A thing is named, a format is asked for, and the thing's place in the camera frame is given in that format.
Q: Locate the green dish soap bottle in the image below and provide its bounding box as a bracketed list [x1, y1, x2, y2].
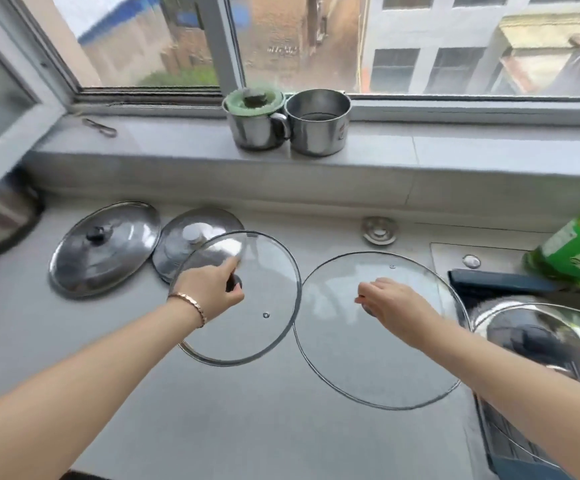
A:
[523, 196, 580, 289]

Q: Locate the person's left forearm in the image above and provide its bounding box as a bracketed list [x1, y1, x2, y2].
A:
[0, 294, 205, 480]

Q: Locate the white window frame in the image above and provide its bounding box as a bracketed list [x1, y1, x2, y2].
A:
[0, 0, 580, 208]

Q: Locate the person's right hand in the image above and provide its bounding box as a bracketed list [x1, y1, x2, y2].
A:
[354, 277, 443, 350]

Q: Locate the steel wok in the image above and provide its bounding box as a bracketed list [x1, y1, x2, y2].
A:
[471, 303, 580, 395]

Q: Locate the green scouring pad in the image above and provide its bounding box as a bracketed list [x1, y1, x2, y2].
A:
[224, 87, 285, 116]

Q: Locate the steel mug with handle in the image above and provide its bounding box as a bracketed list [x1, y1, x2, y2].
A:
[222, 90, 292, 151]

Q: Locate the large glass pot lid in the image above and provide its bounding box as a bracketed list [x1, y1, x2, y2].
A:
[293, 252, 472, 410]

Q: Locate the round steel sink plug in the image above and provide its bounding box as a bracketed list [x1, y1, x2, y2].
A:
[361, 216, 400, 246]

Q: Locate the small steel pot lid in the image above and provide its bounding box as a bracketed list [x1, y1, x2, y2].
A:
[152, 207, 245, 285]

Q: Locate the rose gold bracelet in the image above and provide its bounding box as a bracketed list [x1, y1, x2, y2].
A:
[168, 292, 207, 329]

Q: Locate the wide steel cup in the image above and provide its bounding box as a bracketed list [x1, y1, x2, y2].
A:
[285, 89, 352, 157]

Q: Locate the person's left hand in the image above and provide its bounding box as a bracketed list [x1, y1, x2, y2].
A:
[168, 256, 245, 320]

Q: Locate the person's right forearm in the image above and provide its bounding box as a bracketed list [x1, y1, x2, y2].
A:
[412, 317, 580, 480]

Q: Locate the large steel pot lid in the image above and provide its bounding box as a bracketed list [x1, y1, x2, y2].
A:
[49, 201, 162, 299]

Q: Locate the metal clip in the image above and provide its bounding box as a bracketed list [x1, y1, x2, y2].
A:
[82, 118, 118, 138]

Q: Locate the small glass pot lid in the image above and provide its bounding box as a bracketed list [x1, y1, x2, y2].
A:
[169, 230, 303, 368]

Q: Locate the dark round tray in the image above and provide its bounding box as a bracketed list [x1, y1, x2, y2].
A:
[0, 167, 45, 264]

